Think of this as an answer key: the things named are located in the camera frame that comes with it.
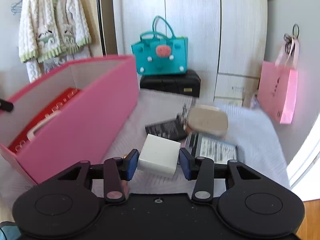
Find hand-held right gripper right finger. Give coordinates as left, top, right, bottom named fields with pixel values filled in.
left=179, top=147, right=263, bottom=204

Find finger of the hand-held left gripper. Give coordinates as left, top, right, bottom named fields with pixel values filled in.
left=0, top=99, right=14, bottom=113

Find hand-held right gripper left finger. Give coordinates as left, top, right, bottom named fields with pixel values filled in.
left=57, top=149, right=140, bottom=204

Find white charger cube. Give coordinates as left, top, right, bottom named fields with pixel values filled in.
left=138, top=133, right=181, bottom=179

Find white pocket wifi router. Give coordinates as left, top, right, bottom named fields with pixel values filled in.
left=26, top=114, right=62, bottom=142

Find pink cardboard box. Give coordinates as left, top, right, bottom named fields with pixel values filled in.
left=0, top=55, right=140, bottom=185

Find blue grey phone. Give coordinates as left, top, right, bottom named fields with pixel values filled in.
left=185, top=132, right=247, bottom=165

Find black battery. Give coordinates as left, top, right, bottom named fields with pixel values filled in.
left=145, top=117, right=188, bottom=142

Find white fuzzy pajama pants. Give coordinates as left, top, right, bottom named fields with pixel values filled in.
left=25, top=46, right=92, bottom=83

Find metal key bunch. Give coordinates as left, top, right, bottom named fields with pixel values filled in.
left=176, top=104, right=190, bottom=125

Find beige rounded square case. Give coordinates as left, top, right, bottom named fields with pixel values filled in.
left=186, top=105, right=229, bottom=138

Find black suitcase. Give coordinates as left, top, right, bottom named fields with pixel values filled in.
left=139, top=69, right=201, bottom=98

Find white plastic bag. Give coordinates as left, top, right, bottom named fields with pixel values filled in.
left=247, top=92, right=262, bottom=110

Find white fuzzy pajama jacket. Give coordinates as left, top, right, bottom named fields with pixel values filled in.
left=19, top=0, right=92, bottom=64

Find teal felt handbag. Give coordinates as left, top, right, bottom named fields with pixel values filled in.
left=131, top=15, right=188, bottom=76

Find pink shopping bag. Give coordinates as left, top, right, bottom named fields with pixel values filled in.
left=257, top=34, right=300, bottom=125

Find white door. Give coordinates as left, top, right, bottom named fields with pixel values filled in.
left=286, top=112, right=320, bottom=202

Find beige wooden board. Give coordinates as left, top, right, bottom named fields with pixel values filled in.
left=72, top=0, right=104, bottom=60

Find black metal clothes rack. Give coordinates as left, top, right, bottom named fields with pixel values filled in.
left=96, top=0, right=108, bottom=57

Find light wooden wardrobe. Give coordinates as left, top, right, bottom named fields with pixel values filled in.
left=111, top=0, right=268, bottom=107

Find wire clothes hangers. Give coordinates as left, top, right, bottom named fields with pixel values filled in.
left=10, top=1, right=24, bottom=14

